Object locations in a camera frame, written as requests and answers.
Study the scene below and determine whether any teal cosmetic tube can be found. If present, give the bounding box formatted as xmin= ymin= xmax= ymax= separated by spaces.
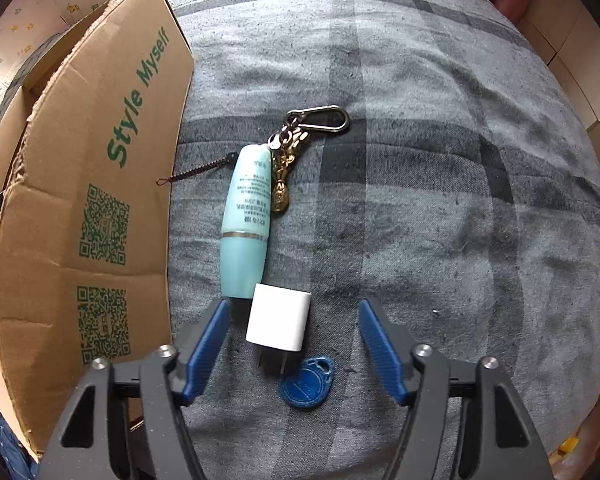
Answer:
xmin=220 ymin=143 xmax=272 ymax=301

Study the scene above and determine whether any blue cloth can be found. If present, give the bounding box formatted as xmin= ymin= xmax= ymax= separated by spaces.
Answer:
xmin=0 ymin=380 xmax=41 ymax=480

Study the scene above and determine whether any brown cardboard box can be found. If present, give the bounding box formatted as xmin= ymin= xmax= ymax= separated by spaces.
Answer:
xmin=0 ymin=0 xmax=196 ymax=456

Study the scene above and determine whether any grey plaid bed sheet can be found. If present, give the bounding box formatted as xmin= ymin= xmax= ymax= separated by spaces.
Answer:
xmin=10 ymin=0 xmax=600 ymax=480

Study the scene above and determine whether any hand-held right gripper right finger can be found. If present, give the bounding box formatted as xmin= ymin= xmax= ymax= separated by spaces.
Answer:
xmin=357 ymin=299 xmax=553 ymax=480

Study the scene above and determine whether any black beaded cord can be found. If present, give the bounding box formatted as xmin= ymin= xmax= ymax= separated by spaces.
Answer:
xmin=156 ymin=154 xmax=237 ymax=186

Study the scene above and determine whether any key ring with carabiner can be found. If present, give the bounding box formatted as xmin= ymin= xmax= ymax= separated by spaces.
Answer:
xmin=266 ymin=105 xmax=351 ymax=217

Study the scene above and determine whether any blue key fob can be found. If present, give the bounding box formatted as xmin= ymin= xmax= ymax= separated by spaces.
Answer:
xmin=278 ymin=356 xmax=335 ymax=411

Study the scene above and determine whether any small white charger plug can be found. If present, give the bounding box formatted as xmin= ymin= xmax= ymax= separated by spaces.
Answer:
xmin=246 ymin=283 xmax=312 ymax=376

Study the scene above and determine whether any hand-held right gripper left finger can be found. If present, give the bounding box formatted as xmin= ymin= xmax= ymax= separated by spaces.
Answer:
xmin=37 ymin=299 xmax=231 ymax=480

